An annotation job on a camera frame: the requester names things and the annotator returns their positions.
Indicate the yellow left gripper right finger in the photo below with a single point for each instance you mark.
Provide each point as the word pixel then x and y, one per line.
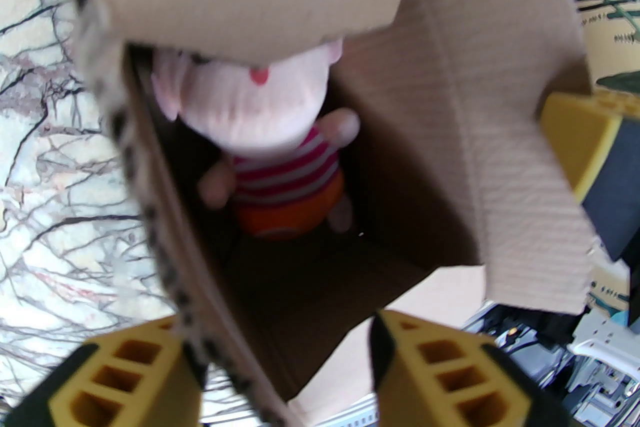
pixel 450 380

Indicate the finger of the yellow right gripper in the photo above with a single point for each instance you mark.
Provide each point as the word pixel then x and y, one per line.
pixel 600 154

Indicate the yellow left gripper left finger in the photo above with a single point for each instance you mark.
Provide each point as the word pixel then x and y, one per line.
pixel 125 385

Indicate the brown cardboard express box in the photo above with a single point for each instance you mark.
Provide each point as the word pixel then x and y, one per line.
pixel 475 114

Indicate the plush pig toy striped shirt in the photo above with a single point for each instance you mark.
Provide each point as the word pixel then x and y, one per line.
pixel 260 114

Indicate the white metal bracket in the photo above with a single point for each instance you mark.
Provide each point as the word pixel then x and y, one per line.
pixel 605 340

